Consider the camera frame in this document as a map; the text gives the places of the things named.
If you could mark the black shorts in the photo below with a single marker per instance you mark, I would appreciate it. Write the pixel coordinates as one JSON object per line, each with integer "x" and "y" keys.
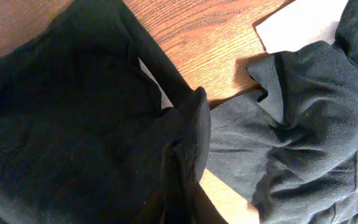
{"x": 98, "y": 126}

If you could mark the white garment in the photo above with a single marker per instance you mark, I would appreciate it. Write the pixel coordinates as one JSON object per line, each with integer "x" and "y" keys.
{"x": 301, "y": 23}

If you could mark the dark grey printed t-shirt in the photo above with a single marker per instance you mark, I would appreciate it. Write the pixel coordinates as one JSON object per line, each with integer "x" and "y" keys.
{"x": 290, "y": 148}

